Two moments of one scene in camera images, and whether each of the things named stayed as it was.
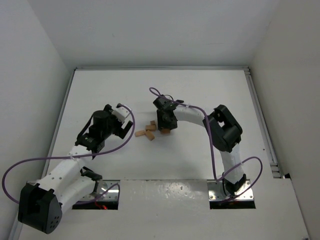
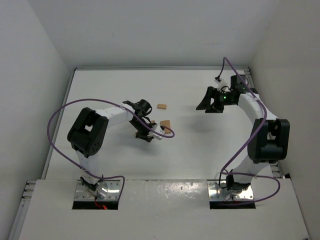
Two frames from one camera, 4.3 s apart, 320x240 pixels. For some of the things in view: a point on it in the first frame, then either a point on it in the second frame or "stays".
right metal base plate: [216, 191] stays
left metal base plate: [104, 185] stays
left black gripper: [119, 127] -> [144, 132]
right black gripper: [166, 122] -> [216, 100]
